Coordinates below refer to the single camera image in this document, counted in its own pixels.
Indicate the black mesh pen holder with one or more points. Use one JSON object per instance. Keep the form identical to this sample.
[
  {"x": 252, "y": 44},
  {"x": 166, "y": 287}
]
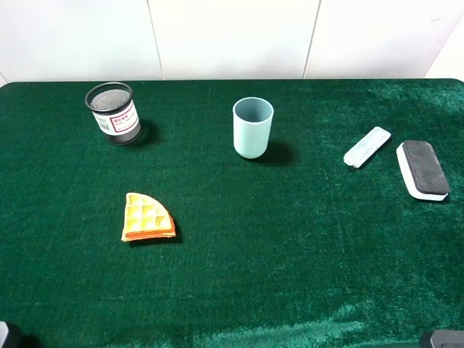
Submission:
[{"x": 114, "y": 110}]

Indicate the light blue plastic cup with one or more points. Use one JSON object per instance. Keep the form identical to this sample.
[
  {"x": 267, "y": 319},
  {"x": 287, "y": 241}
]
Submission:
[{"x": 252, "y": 120}]

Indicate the green velvet tablecloth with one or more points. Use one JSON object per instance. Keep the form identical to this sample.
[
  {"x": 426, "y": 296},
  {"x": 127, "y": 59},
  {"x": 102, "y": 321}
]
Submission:
[{"x": 291, "y": 249}]

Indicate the orange waffle slice toy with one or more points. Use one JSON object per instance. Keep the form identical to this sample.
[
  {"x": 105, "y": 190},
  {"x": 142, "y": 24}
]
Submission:
[{"x": 146, "y": 218}]

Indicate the white rectangular plastic case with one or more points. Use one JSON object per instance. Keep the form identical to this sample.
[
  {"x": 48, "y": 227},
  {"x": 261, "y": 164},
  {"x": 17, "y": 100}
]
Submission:
[{"x": 366, "y": 147}]

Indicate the whiteboard eraser black felt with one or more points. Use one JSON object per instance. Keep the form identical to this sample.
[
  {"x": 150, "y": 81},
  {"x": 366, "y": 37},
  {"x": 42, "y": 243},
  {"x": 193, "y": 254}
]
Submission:
[{"x": 421, "y": 171}]

